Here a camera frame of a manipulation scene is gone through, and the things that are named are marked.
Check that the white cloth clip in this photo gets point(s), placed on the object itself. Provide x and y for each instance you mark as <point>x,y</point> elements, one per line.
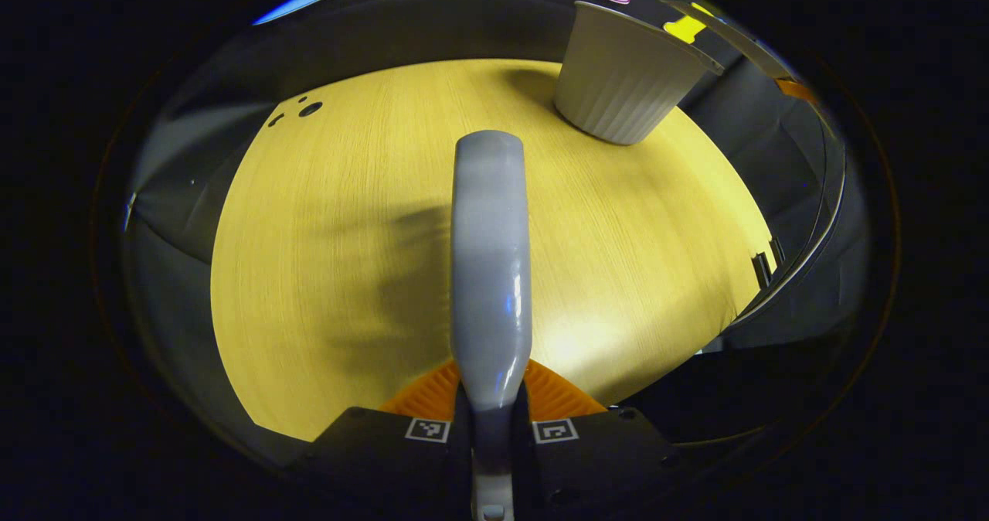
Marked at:
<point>129,212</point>

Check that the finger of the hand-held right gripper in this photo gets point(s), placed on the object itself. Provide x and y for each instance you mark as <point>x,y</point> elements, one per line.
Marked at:
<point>796,90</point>

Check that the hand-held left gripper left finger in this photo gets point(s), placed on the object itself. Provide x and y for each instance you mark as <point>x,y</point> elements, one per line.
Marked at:
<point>386,467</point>

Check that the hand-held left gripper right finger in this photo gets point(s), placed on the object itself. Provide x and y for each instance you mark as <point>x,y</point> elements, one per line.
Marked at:
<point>603,467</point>

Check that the grey dustpan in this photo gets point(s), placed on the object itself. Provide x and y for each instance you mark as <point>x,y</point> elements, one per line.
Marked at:
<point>742,38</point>

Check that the dark desk edge bracket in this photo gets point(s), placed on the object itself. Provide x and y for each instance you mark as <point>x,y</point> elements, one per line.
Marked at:
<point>767,264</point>

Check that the white ribbed garbage bin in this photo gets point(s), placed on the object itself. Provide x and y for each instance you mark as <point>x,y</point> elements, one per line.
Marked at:
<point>622,80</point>

